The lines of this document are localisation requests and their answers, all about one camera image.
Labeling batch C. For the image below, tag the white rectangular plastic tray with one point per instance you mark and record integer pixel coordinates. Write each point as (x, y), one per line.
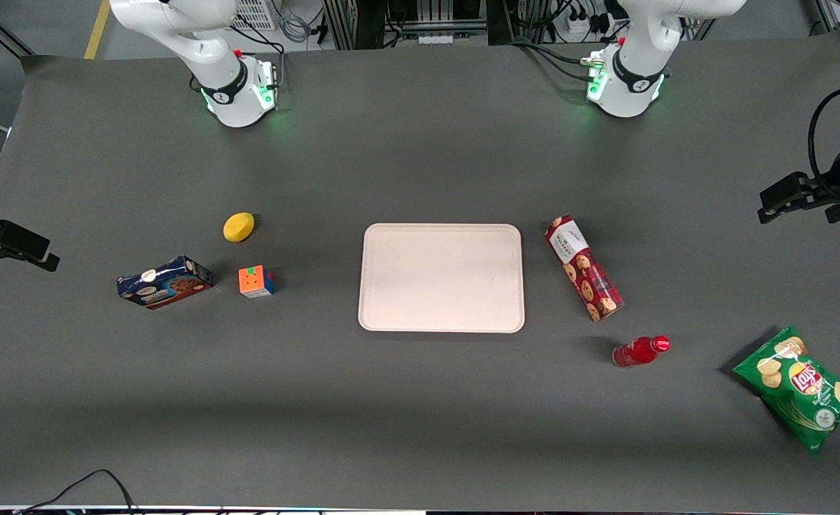
(441, 278)

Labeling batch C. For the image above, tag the yellow round sponge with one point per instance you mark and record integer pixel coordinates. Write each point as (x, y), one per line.
(238, 227)

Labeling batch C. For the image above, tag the red plastic bottle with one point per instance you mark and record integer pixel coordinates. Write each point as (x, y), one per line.
(635, 352)

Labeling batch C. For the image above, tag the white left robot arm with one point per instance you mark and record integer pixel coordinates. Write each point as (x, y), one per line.
(631, 71)

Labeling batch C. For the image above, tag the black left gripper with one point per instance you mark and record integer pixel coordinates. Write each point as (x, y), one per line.
(839, 182)

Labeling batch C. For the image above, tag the blue cookie box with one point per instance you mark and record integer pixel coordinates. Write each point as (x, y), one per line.
(166, 282)

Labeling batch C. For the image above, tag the colourful puzzle cube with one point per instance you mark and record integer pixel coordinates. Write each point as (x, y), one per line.
(255, 281)

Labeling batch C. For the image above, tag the green chips bag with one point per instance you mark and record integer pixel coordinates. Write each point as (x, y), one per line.
(799, 386)

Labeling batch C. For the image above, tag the white perforated box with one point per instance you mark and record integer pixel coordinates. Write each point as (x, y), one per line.
(255, 13)

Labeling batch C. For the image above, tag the white power strip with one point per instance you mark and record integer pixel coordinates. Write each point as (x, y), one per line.
(583, 23)

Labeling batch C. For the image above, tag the dark grey table mat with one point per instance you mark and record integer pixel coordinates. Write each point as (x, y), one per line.
(420, 415)

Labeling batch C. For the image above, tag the red tartan cookie box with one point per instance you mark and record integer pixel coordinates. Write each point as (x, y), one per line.
(583, 269)

